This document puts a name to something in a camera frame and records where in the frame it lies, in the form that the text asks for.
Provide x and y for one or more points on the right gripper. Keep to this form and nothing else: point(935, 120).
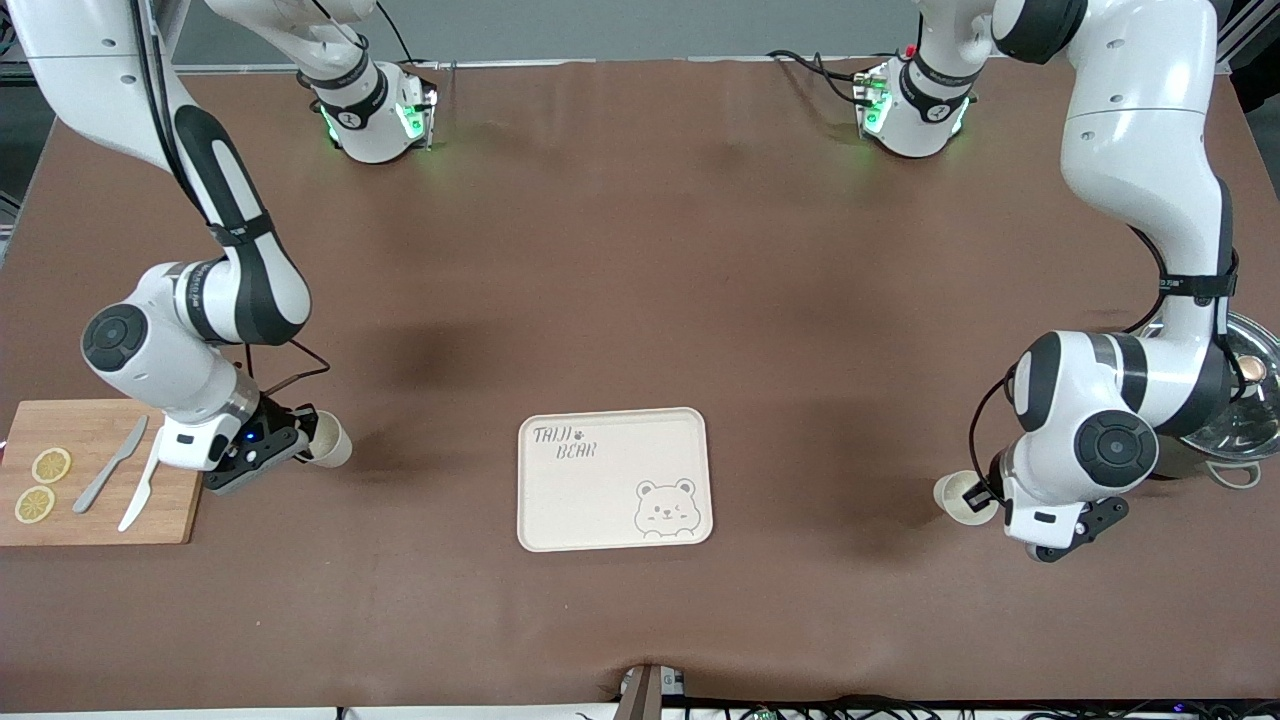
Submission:
point(272, 421)

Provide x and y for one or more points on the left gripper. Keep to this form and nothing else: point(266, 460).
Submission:
point(981, 492)

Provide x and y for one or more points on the white plastic cup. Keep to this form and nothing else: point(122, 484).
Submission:
point(948, 498)
point(335, 445)

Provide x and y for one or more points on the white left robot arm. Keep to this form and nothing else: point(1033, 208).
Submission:
point(1140, 150)

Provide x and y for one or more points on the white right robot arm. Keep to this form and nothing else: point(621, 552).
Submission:
point(150, 350)

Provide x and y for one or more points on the bamboo cutting board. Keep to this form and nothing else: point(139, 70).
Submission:
point(180, 500)

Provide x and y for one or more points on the white plastic knife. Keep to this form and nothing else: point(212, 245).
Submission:
point(134, 505)

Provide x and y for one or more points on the pale green electric pot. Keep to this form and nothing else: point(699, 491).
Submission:
point(1190, 465)

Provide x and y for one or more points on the grey plastic knife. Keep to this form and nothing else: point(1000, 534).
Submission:
point(92, 490)

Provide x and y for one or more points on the dried lemon slice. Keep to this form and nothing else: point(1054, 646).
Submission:
point(35, 505)
point(51, 465)

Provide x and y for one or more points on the glass pot lid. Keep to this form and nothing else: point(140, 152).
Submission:
point(1255, 420)

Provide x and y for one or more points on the cream bear print tray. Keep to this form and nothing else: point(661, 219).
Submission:
point(600, 510)

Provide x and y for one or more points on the aluminium frame post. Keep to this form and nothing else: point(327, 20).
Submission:
point(1245, 35)

